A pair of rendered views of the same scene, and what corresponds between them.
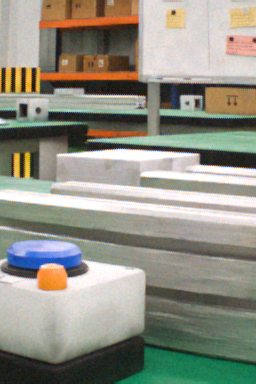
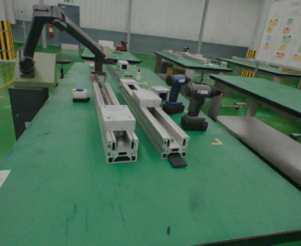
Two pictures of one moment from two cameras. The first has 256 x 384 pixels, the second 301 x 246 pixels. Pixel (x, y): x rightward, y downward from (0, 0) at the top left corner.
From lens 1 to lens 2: 1.06 m
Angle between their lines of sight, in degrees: 37
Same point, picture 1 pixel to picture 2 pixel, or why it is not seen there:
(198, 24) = (271, 47)
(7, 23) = (254, 37)
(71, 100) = (251, 62)
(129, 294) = (84, 94)
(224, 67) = (274, 60)
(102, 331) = (79, 97)
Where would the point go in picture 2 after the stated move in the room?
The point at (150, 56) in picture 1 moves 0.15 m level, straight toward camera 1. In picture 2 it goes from (258, 55) to (256, 55)
